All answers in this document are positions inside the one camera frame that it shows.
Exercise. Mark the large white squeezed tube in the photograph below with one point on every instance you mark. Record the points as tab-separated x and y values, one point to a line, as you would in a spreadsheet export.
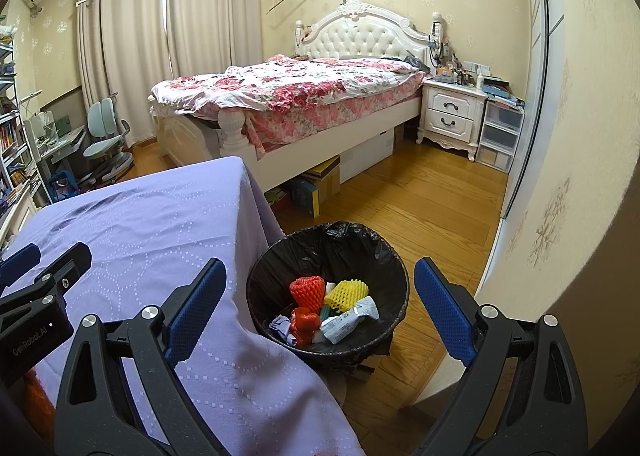
345	326

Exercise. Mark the purple curtain clip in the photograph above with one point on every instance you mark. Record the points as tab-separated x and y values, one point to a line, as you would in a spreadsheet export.
85	0

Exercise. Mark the purple tablecloth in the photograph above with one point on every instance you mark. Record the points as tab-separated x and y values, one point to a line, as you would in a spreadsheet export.
175	216

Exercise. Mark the orange plastic bag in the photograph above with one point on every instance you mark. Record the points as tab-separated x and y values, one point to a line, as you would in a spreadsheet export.
304	323

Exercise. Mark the clear plastic drawer unit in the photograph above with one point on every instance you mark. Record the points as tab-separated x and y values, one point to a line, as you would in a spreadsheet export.
500	135

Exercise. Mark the white storage box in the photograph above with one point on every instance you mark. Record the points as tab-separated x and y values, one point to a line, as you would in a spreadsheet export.
367	153

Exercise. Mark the pink floral bed sheet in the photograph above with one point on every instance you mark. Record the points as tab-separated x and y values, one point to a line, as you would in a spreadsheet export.
340	110

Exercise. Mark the white nightstand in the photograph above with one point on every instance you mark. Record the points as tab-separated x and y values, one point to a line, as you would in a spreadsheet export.
450	115

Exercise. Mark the floral quilt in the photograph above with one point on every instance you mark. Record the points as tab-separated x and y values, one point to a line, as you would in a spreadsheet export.
300	78

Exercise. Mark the cardboard box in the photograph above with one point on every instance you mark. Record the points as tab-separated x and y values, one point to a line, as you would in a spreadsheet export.
327	180

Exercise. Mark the bookshelf with books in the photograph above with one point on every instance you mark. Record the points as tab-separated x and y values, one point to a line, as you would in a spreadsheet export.
12	135

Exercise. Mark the group of small bottles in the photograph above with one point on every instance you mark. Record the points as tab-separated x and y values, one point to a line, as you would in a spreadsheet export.
455	70

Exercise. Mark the black lined waste bin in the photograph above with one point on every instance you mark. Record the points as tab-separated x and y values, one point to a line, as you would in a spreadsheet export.
350	256

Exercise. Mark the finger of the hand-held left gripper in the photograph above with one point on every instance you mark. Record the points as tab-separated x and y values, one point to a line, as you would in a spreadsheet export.
17	263
70	266

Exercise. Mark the white sliding wardrobe door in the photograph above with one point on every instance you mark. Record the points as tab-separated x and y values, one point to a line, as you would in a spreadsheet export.
535	60

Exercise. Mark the stack of blue books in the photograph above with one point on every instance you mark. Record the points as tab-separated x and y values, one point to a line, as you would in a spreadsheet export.
500	93

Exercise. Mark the orange object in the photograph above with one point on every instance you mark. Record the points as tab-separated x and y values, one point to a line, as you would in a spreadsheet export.
39	406

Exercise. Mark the yellow foam fruit net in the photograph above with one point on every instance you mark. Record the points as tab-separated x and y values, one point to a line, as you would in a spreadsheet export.
345	293

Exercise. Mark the white bed with tufted headboard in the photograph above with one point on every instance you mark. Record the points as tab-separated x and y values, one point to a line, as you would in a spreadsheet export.
360	35

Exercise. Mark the orange foam fruit net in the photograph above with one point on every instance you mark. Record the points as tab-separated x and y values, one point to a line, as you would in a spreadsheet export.
306	291

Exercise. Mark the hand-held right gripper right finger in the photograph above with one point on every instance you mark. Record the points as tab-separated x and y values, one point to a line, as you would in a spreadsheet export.
442	308

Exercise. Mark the blue box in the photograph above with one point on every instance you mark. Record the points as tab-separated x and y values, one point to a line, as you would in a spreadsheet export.
302	198

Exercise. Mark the pale green desk chair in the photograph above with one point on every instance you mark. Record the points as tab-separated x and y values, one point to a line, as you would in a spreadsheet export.
107	140

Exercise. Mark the white desk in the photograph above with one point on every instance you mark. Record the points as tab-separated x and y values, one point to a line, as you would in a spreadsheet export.
65	138

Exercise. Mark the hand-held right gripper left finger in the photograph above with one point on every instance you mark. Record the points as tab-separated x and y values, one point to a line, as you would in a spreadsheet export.
197	308

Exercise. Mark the blue stool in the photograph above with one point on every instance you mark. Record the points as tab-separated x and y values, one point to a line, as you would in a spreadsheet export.
62	186

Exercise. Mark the beige curtain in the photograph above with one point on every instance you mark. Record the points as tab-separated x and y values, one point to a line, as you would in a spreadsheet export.
125	45
215	10

